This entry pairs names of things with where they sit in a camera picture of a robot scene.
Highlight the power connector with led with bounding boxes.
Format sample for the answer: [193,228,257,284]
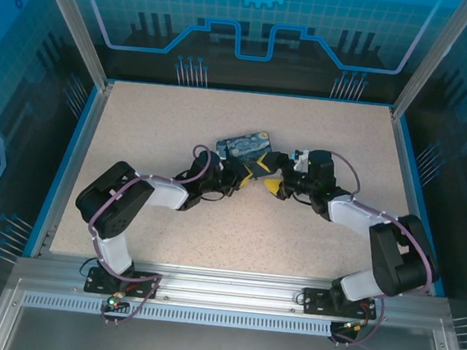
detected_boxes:
[105,289,131,314]
[340,317,370,334]

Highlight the starry night print box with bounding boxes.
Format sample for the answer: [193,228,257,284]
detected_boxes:
[214,125,276,172]

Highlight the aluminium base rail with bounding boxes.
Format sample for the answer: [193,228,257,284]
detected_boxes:
[11,247,453,331]

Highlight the aluminium frame post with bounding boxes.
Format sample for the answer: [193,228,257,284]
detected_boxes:
[22,0,124,93]
[389,0,467,128]

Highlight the aluminium side rail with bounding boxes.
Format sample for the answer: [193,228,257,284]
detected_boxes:
[372,107,458,297]
[29,76,115,264]

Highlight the left power connector with LED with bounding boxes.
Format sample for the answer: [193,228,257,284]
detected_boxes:
[105,289,131,314]

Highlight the right power connector with LED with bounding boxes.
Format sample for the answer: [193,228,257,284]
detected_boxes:
[340,317,370,334]

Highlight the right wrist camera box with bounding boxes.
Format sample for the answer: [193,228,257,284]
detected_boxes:
[289,147,312,171]

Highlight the slotted grey cable duct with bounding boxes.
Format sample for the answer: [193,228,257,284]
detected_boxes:
[20,290,335,339]

